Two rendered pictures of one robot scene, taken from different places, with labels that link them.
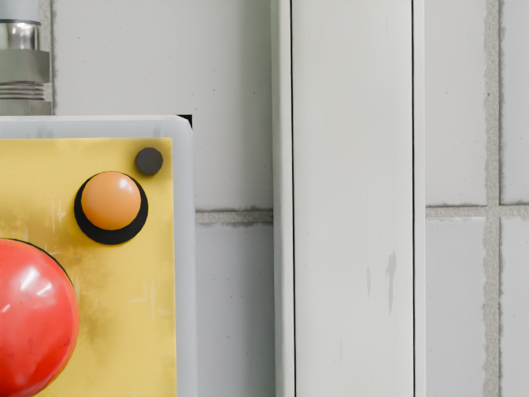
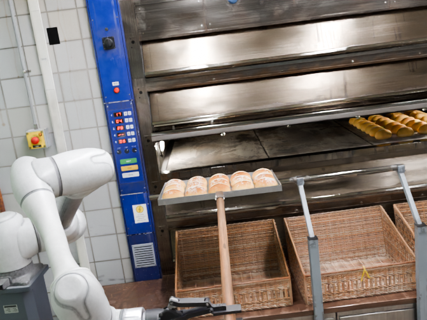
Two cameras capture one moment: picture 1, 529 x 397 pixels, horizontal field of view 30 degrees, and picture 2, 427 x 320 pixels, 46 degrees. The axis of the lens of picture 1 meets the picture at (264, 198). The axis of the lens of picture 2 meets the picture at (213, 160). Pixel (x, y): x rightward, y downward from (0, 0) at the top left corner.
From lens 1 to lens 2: 2.53 m
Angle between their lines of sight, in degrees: 13
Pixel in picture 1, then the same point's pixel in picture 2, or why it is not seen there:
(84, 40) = (40, 122)
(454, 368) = (68, 140)
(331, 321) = (58, 138)
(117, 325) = (41, 140)
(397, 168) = (60, 129)
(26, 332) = (35, 141)
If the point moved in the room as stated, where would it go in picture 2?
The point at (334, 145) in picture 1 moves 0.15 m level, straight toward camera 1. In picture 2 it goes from (56, 127) to (41, 133)
